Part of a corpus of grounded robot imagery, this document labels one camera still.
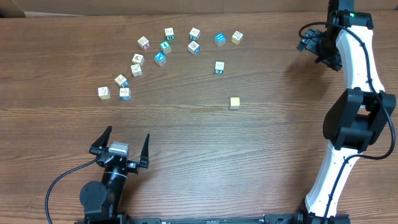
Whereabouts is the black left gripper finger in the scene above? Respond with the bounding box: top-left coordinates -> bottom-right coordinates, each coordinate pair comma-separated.
89,126 -> 112,152
139,133 -> 150,169

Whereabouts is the wooden block letter I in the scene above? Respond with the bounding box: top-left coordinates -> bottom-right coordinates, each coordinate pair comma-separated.
131,64 -> 143,77

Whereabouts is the wooden block yellow top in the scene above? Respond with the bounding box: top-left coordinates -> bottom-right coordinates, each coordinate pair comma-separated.
230,97 -> 240,110

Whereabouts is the wooden block green 7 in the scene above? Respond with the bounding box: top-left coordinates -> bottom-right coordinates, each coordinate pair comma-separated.
215,61 -> 224,74

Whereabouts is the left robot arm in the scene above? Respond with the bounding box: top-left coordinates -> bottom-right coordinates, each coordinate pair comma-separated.
80,126 -> 141,222

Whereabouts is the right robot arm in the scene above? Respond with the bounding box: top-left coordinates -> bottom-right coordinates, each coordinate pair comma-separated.
173,0 -> 396,224

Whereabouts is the wooden block yellow side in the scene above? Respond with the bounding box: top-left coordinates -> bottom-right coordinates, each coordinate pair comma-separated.
98,86 -> 110,100
231,31 -> 243,45

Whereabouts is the wooden block blue T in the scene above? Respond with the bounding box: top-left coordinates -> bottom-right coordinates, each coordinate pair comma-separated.
119,88 -> 131,100

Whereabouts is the wooden block blue C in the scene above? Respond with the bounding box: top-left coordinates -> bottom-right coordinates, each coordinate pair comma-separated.
114,74 -> 129,88

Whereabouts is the wooden block yellow side far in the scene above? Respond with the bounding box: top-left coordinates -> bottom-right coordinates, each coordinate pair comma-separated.
231,31 -> 243,45

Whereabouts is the wooden block orange top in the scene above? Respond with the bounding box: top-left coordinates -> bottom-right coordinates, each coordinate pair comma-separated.
132,54 -> 145,67

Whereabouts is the wooden block blue X top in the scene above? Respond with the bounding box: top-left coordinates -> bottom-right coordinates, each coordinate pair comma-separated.
154,52 -> 167,66

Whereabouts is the wooden block red X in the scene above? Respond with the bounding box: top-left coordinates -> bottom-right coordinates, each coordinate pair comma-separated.
137,36 -> 150,50

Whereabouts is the wooden block green 4 top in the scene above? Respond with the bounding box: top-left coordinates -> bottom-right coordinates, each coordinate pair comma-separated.
160,40 -> 171,54

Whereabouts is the wooden block blue side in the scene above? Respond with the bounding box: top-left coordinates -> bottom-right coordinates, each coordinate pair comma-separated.
188,40 -> 200,55

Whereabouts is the wooden block green N side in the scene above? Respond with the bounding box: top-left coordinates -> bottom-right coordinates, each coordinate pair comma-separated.
164,27 -> 175,40

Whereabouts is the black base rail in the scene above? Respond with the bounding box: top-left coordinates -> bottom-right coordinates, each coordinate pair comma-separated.
75,212 -> 351,224

